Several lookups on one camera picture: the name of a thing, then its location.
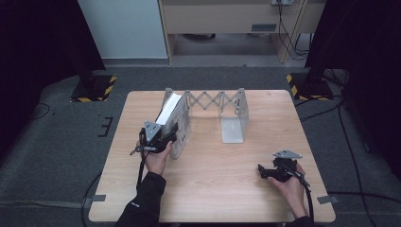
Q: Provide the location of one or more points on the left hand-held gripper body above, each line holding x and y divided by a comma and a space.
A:
153, 130

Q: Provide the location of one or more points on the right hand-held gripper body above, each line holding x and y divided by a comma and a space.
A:
285, 170

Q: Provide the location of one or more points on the white book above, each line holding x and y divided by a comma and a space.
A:
168, 108

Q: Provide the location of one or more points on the expandable metal bookend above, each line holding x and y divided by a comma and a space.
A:
231, 129

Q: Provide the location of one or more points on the person's right hand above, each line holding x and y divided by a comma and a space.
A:
293, 192

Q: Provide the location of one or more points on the person's left hand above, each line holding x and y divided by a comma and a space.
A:
156, 162

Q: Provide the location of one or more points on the grey tape strip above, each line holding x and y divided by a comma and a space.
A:
98, 198
327, 199

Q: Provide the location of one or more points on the striped stand base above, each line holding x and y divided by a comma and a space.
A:
310, 88
94, 90

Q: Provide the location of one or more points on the white cabinet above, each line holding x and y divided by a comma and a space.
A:
123, 28

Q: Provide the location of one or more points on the wooden desk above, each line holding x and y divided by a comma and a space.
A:
217, 17

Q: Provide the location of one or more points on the black curtain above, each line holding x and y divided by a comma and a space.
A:
38, 41
369, 47

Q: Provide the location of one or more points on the power strip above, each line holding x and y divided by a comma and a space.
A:
282, 2

